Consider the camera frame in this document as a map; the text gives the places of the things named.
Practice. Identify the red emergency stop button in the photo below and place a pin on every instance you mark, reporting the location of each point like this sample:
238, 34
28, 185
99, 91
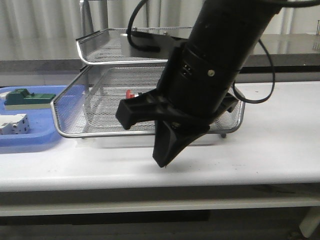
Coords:
129, 94

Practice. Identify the blue plastic tray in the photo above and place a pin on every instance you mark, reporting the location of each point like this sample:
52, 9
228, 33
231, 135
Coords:
42, 133

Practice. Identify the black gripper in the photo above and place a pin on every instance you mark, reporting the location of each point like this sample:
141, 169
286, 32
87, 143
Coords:
191, 93

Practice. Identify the green electrical module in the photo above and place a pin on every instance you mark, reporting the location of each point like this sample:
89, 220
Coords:
22, 99

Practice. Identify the dark back counter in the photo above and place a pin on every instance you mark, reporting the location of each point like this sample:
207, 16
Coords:
59, 55

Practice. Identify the silver rack frame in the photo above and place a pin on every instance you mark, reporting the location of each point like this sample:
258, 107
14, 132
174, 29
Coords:
87, 22

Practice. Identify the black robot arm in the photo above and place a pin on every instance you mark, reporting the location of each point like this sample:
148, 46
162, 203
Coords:
232, 24

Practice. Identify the silver mesh tray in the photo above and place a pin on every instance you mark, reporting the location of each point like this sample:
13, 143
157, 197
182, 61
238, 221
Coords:
67, 108
111, 47
101, 104

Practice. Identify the white table leg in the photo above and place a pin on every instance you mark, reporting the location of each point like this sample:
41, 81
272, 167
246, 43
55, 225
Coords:
310, 222

